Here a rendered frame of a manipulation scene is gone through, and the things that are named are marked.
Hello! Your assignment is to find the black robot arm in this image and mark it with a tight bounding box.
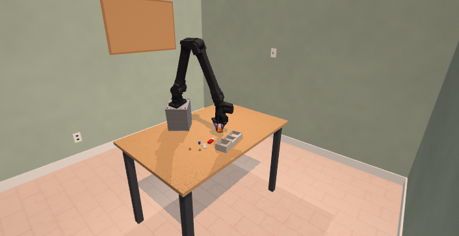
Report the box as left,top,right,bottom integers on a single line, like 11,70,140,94
168,38,234,125

